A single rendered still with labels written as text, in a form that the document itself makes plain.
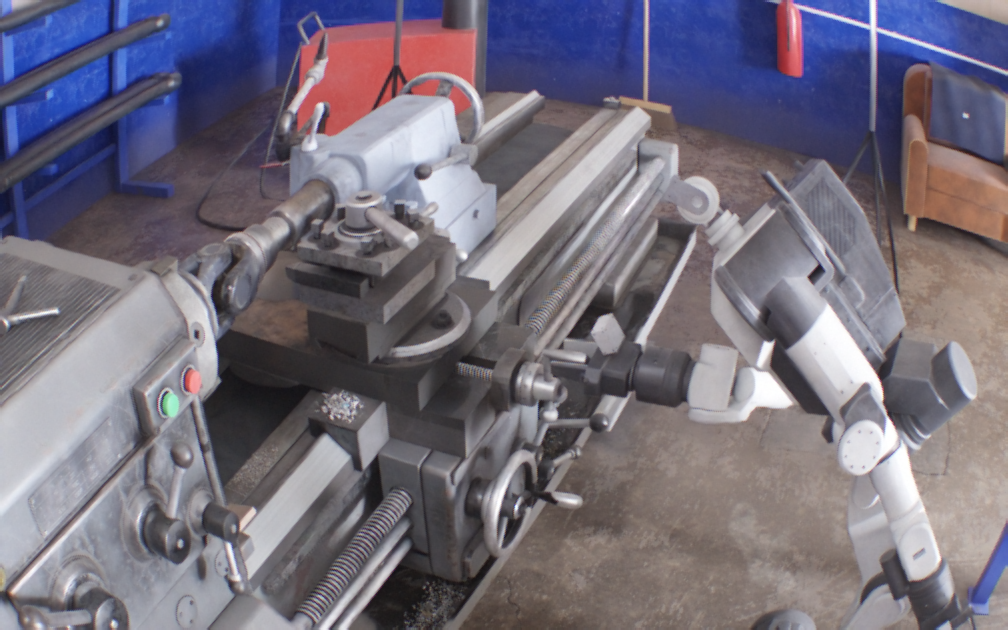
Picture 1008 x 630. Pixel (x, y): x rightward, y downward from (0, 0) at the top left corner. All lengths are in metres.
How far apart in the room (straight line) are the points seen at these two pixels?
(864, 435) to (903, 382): 0.21
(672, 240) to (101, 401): 2.63
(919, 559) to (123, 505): 1.11
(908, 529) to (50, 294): 1.24
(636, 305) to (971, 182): 2.62
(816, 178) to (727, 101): 4.40
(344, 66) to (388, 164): 2.75
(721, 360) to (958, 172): 3.53
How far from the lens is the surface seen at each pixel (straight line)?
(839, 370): 1.28
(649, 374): 1.64
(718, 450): 3.13
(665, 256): 3.29
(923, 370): 1.49
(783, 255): 1.25
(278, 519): 1.53
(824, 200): 1.41
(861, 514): 1.60
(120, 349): 1.08
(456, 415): 1.68
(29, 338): 1.09
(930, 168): 4.97
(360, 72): 4.71
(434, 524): 1.77
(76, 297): 1.15
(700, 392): 1.64
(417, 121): 2.10
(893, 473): 1.35
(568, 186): 2.58
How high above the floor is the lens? 1.82
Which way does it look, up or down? 29 degrees down
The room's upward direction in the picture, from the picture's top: 1 degrees clockwise
